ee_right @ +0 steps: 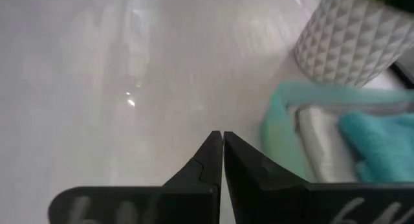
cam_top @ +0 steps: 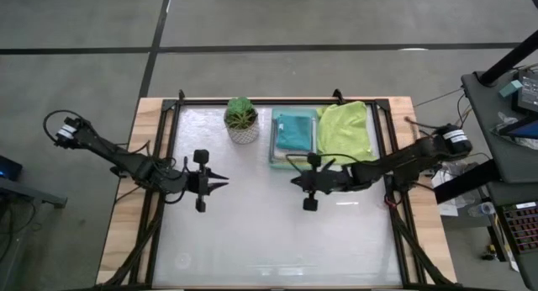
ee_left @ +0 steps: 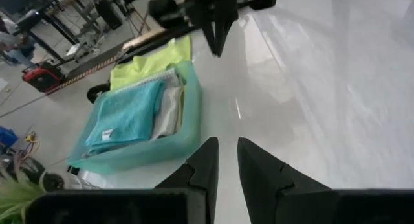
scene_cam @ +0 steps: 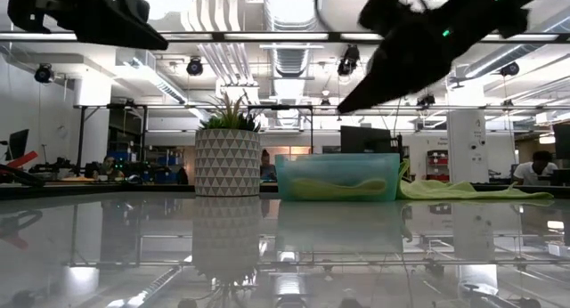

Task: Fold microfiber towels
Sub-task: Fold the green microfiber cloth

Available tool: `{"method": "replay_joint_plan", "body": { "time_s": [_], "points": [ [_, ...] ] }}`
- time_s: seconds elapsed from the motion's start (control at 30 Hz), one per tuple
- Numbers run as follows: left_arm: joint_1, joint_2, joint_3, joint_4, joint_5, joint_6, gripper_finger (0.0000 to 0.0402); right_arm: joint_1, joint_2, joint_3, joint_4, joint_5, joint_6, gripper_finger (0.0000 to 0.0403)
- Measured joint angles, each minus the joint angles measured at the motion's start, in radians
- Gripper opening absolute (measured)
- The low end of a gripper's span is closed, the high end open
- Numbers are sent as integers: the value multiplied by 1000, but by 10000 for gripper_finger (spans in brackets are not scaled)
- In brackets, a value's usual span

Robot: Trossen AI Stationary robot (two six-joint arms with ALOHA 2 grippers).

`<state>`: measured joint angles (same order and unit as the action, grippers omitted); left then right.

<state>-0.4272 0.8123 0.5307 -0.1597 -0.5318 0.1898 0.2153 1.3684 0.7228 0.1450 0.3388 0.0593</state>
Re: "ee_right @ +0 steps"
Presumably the translucent teal plastic tray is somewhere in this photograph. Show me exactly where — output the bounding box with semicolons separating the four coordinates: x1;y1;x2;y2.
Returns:
258;80;414;183

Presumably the succulent in triangle-patterned pot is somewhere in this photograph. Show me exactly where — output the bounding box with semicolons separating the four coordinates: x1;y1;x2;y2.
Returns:
292;0;414;88

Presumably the black metal table frame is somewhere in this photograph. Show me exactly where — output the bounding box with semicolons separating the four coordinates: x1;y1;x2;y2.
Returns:
390;59;414;86

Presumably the teal microfiber towel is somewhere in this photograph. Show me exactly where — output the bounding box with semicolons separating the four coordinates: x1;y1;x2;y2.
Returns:
338;111;414;183

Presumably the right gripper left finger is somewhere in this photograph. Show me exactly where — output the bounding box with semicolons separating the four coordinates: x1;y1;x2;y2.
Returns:
47;130;224;224

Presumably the grey waffle towel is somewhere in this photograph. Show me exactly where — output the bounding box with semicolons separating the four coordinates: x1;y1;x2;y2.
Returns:
292;104;360;183

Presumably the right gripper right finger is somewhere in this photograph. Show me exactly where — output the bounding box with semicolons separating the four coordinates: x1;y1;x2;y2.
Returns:
223;131;414;224

